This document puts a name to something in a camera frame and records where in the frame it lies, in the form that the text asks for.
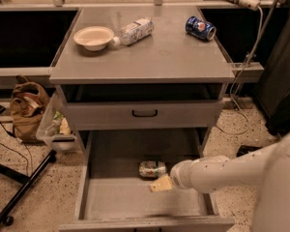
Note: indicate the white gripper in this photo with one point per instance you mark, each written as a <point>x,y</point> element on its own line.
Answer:
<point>178,174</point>

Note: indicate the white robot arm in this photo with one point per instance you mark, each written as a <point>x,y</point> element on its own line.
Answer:
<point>267,168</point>

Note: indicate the open grey middle drawer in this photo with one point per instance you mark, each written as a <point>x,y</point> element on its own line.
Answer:
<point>113,197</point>

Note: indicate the closed grey top drawer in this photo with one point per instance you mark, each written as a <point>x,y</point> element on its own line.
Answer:
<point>84,116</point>

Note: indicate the grey drawer cabinet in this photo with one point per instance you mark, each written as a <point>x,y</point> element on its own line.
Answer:
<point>168,66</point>

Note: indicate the blue pepsi can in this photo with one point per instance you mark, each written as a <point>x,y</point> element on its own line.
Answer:
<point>200,28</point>

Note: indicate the clear plastic water bottle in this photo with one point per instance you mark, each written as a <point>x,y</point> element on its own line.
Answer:
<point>134,32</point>

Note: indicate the brown fabric bag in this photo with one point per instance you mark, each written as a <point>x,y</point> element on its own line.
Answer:
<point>28,104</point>

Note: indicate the white paper bowl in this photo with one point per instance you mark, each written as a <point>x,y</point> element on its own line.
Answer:
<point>94,38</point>

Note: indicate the black chair base left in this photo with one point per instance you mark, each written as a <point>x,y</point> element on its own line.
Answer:
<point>25,180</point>

